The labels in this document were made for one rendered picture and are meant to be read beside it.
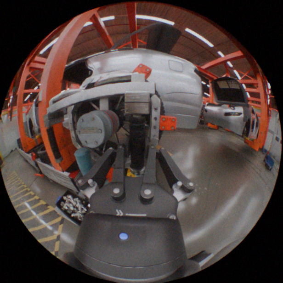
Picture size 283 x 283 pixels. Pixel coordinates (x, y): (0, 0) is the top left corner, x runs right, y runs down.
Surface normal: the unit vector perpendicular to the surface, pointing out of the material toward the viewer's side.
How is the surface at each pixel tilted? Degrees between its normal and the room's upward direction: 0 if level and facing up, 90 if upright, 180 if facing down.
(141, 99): 90
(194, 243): 0
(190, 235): 0
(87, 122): 90
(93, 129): 90
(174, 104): 90
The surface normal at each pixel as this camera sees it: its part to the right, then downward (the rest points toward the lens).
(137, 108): 0.00, 0.38
